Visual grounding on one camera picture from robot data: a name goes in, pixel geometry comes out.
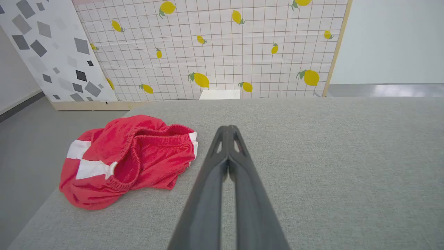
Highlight red shorts with white stripes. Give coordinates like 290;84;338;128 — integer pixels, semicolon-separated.
59;115;199;210

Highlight small white box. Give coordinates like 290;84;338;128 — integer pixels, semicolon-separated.
199;89;241;100

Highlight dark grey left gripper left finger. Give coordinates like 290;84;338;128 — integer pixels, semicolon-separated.
168;125;229;250

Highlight lemon print grid panel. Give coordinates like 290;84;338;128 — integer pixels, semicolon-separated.
72;0;353;102

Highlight grey fabric sofa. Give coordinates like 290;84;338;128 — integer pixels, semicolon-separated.
7;97;444;250

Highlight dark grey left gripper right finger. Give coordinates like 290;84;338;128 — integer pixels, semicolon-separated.
228;125;290;250

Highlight white panel with grey shapes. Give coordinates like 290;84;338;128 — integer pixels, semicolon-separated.
0;0;118;103

